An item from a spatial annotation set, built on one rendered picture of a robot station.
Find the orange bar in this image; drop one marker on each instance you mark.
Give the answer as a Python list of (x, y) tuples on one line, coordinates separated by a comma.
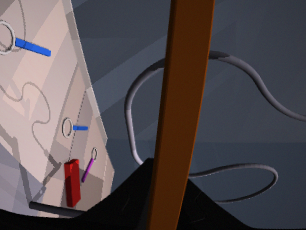
[(187, 53)]

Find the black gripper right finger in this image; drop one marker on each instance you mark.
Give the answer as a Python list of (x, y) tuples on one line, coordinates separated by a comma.
[(199, 212)]

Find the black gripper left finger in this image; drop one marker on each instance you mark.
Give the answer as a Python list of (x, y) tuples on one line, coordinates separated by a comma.
[(124, 209)]

